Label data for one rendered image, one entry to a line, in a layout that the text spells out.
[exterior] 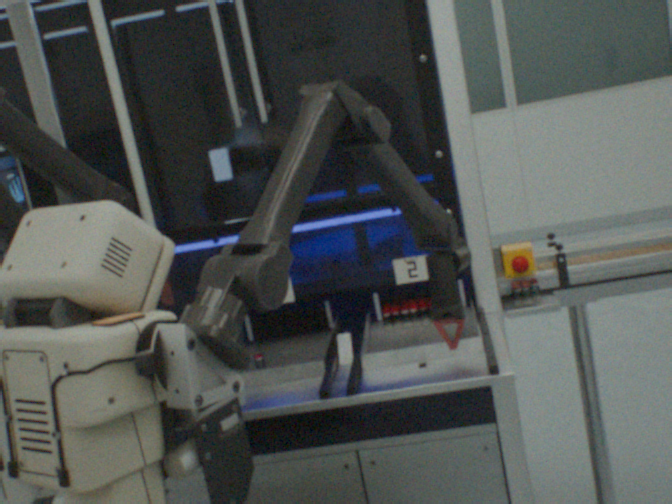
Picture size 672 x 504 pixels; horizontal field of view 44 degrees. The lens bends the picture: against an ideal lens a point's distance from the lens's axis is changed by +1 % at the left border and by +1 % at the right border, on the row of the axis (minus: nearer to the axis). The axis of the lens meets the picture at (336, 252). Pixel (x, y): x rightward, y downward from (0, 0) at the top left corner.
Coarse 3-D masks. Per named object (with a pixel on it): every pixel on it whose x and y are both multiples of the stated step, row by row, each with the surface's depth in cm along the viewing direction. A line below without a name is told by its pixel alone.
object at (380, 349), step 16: (368, 320) 204; (368, 336) 197; (384, 336) 198; (400, 336) 196; (416, 336) 194; (432, 336) 192; (464, 336) 187; (480, 336) 175; (368, 352) 189; (384, 352) 177; (400, 352) 177; (416, 352) 177; (432, 352) 176; (448, 352) 176; (464, 352) 176; (480, 352) 176; (368, 368) 178
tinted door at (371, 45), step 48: (288, 0) 190; (336, 0) 189; (384, 0) 188; (288, 48) 193; (336, 48) 191; (384, 48) 190; (432, 48) 189; (288, 96) 195; (384, 96) 193; (336, 192) 199
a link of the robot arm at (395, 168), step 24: (384, 120) 142; (336, 144) 147; (360, 144) 144; (384, 144) 148; (384, 168) 149; (384, 192) 156; (408, 192) 156; (408, 216) 162; (432, 216) 163; (432, 240) 169
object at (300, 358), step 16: (336, 320) 208; (240, 336) 214; (288, 336) 214; (304, 336) 211; (320, 336) 209; (256, 352) 206; (272, 352) 203; (288, 352) 201; (304, 352) 198; (320, 352) 196; (272, 368) 181; (288, 368) 181; (304, 368) 180; (320, 368) 180; (256, 384) 182
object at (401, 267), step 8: (416, 256) 199; (424, 256) 199; (400, 264) 200; (408, 264) 200; (416, 264) 199; (424, 264) 199; (400, 272) 200; (416, 272) 200; (424, 272) 200; (400, 280) 201; (408, 280) 200; (416, 280) 200
